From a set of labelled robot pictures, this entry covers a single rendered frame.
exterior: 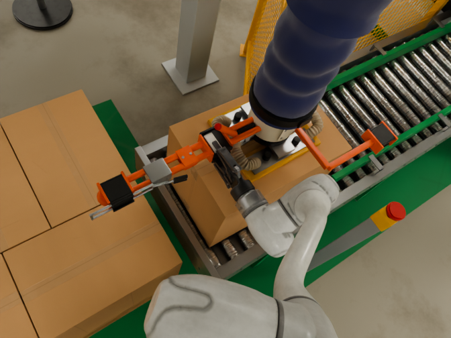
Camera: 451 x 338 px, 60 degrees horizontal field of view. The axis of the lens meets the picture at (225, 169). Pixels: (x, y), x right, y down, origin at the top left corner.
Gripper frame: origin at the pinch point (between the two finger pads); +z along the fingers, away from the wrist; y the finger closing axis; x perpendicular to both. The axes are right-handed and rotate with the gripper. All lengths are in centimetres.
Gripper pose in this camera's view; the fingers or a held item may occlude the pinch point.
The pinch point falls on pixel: (211, 145)
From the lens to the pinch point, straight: 129.4
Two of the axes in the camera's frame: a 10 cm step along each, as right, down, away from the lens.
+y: -1.7, 4.4, 8.8
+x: 8.3, -4.2, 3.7
